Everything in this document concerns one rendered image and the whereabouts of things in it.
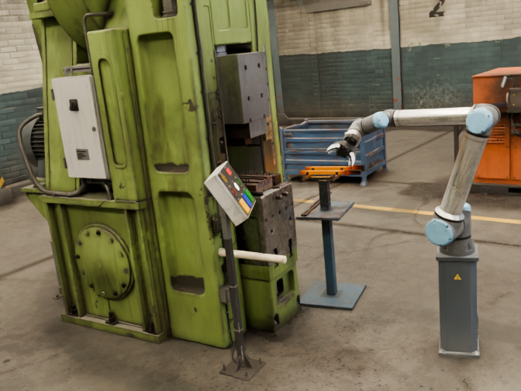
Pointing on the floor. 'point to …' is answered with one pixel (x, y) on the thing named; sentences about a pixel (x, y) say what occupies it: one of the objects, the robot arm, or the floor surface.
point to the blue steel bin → (370, 156)
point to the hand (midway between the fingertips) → (339, 157)
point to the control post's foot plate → (252, 366)
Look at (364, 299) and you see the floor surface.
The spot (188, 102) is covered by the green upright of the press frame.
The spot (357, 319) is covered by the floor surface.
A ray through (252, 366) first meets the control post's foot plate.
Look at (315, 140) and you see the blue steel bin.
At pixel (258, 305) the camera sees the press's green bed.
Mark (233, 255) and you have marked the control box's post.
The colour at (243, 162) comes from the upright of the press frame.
